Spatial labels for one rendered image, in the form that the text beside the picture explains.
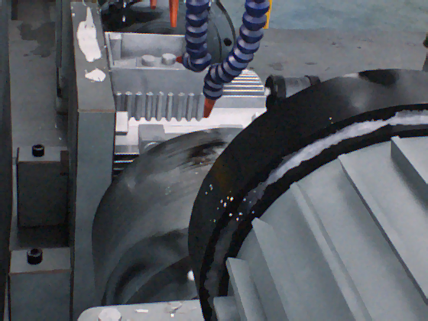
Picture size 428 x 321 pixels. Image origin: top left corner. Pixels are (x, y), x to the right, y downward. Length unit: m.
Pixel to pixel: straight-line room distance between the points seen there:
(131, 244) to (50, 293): 0.30
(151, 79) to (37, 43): 0.89
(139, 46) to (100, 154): 0.21
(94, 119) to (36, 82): 0.80
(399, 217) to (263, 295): 0.06
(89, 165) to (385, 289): 0.54
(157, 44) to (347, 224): 0.66
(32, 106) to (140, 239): 0.87
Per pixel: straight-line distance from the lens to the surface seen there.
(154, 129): 0.82
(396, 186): 0.28
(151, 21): 1.07
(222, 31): 1.10
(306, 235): 0.28
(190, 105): 0.84
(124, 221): 0.62
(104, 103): 0.73
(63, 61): 1.34
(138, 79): 0.81
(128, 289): 0.56
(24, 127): 1.35
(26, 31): 1.75
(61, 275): 0.86
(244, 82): 0.89
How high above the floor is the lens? 1.50
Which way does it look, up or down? 30 degrees down
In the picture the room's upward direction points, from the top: 9 degrees clockwise
